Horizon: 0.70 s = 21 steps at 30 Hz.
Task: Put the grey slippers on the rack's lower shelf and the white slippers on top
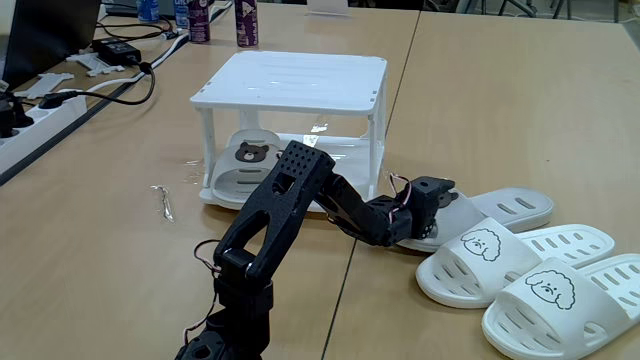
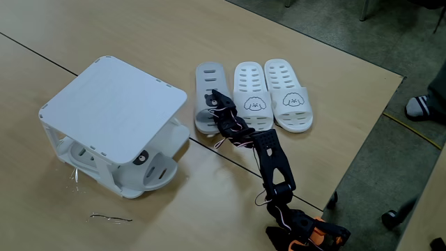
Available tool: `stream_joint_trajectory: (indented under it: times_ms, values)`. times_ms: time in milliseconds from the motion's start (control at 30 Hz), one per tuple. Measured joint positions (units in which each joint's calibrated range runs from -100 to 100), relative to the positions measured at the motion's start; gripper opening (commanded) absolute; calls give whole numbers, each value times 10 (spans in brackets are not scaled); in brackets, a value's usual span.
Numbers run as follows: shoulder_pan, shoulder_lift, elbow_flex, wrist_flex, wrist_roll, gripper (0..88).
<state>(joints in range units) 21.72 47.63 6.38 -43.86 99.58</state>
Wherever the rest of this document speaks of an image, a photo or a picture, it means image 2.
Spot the clear tape scrap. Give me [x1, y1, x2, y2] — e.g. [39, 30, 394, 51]
[69, 167, 80, 192]

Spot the black floor object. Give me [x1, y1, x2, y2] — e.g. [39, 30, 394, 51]
[429, 236, 446, 251]

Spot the black caster wheel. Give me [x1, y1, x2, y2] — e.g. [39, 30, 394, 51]
[325, 190, 339, 210]
[380, 197, 419, 231]

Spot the grey bear slipper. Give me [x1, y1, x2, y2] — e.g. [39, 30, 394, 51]
[193, 61, 235, 135]
[57, 137, 178, 192]

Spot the white two-shelf shoe rack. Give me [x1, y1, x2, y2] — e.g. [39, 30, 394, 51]
[38, 54, 191, 199]

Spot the thin black leg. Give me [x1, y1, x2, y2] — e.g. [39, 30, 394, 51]
[433, 5, 446, 35]

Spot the person's leg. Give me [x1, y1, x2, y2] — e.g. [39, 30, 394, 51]
[427, 61, 446, 112]

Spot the white dog slipper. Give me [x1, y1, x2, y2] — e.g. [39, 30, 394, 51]
[232, 61, 275, 139]
[263, 58, 314, 134]

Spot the yellow floor cable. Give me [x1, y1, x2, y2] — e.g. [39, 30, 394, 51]
[382, 112, 443, 151]

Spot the person's foot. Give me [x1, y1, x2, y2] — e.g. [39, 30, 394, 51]
[404, 94, 446, 123]

